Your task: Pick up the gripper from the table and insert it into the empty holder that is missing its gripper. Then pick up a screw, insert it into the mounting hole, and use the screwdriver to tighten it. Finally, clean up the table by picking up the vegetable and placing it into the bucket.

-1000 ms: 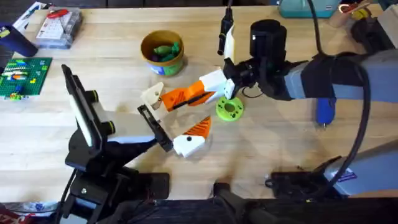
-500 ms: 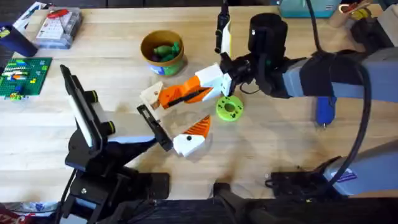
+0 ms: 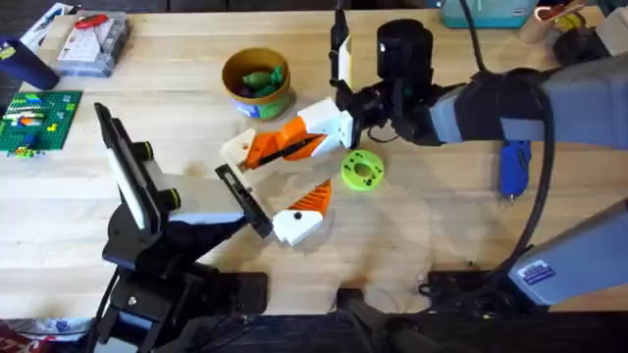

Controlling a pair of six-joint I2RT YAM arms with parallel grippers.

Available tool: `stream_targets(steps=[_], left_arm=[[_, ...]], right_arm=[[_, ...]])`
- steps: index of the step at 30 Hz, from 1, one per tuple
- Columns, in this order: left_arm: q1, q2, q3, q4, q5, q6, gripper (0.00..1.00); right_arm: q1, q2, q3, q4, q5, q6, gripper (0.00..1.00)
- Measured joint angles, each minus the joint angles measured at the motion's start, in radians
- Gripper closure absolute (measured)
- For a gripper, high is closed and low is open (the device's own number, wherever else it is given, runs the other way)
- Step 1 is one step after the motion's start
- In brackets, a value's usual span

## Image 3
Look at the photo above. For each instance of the right wrist upright plate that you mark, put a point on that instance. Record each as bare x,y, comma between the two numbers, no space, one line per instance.
346,59

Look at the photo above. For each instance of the printed booklet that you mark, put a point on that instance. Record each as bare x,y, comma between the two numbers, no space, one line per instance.
46,24

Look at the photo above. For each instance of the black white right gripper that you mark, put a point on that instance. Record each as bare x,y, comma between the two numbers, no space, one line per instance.
404,59

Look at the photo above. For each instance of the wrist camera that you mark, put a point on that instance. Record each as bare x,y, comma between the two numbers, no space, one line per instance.
336,34
171,198

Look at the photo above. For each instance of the brown tub with toys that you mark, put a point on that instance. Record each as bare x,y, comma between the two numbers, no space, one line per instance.
257,110

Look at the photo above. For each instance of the wrist upright plate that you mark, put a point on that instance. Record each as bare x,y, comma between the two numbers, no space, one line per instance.
346,59
113,142

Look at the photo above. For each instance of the green disc with holes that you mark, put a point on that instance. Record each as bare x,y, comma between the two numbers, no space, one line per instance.
363,184

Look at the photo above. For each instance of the clear box of parts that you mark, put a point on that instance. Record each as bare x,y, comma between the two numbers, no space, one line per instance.
90,51

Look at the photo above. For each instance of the green board with toy blocks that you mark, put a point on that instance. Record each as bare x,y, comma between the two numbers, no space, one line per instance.
39,122

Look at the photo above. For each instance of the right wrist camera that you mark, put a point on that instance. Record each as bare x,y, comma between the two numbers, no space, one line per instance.
336,34

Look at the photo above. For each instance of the black rail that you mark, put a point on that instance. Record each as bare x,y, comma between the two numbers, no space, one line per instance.
490,338

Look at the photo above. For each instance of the teal box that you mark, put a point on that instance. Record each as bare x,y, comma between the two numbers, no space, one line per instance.
486,12

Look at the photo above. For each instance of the dark blue container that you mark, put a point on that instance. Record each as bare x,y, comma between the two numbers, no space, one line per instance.
24,66

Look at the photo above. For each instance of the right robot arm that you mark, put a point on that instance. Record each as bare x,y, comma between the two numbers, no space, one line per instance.
579,98

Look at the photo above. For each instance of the blue electric screwdriver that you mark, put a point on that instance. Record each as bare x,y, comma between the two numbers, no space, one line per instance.
514,166

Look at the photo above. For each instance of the left wrist upright plate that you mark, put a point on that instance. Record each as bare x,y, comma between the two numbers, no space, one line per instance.
113,142

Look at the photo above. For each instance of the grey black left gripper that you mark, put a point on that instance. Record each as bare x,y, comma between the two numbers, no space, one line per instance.
201,201

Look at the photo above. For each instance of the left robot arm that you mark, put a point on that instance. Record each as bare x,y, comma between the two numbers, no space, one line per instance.
147,304

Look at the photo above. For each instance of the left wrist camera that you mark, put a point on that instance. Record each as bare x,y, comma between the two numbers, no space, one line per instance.
171,198

